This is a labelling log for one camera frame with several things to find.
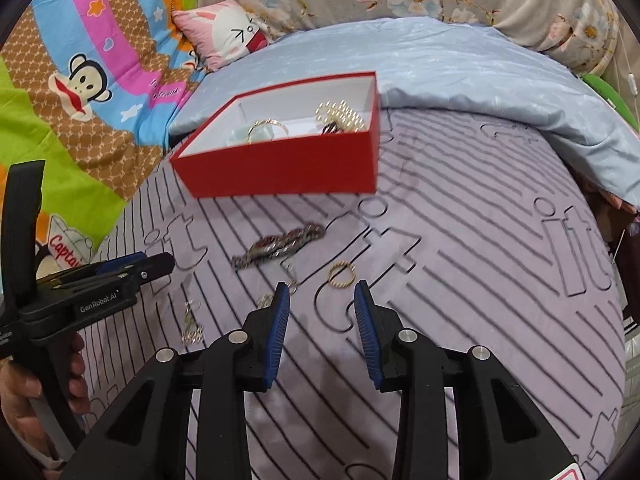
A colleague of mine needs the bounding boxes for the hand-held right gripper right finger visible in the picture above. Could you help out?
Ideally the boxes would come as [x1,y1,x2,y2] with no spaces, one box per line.
[353,281,577,480]

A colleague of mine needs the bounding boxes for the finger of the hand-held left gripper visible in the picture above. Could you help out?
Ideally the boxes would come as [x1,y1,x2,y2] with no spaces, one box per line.
[117,252,176,288]
[95,253,151,275]

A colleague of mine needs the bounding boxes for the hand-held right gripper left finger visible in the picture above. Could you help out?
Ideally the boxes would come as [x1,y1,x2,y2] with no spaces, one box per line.
[75,281,292,480]

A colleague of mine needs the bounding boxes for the silver snowflake earring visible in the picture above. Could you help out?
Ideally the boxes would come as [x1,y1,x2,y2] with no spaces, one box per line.
[180,300,206,346]
[256,265,301,311]

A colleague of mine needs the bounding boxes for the gold ring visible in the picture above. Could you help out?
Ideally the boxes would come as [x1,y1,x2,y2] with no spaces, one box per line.
[327,261,357,290]

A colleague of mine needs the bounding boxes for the pale green jade bangle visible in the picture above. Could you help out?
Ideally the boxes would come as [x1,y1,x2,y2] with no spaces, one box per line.
[232,125,278,146]

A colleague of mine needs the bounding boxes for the red cardboard box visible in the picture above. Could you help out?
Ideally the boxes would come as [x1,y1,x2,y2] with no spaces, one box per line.
[169,71,382,199]

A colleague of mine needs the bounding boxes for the thin gold bangle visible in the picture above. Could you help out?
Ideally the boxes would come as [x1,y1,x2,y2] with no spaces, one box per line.
[247,117,291,143]

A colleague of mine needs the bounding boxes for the white pearl necklace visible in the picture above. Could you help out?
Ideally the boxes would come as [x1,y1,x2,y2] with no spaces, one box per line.
[314,100,366,133]

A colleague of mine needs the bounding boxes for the person's left hand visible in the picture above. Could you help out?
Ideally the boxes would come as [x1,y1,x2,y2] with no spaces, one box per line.
[0,332,92,466]

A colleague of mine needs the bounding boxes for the grey striped bed sheet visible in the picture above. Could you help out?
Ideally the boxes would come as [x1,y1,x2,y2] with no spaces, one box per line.
[80,105,628,480]

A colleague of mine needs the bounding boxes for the monkey print colourful blanket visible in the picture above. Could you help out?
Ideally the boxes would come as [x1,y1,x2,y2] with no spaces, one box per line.
[0,0,236,281]

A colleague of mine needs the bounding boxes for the pink rabbit pillow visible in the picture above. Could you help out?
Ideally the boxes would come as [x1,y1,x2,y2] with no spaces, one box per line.
[171,0,273,72]

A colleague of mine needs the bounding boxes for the light blue quilt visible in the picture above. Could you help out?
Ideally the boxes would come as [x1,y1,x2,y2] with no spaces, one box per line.
[167,16,640,211]

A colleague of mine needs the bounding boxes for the green plastic object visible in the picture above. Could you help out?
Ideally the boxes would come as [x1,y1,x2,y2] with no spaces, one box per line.
[582,74,640,133]

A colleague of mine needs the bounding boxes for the silver metal link bracelet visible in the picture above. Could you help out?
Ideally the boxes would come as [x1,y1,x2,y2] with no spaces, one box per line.
[231,222,328,270]

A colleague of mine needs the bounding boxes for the white cord with switch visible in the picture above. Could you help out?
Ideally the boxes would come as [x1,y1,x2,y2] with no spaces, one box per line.
[607,25,640,111]

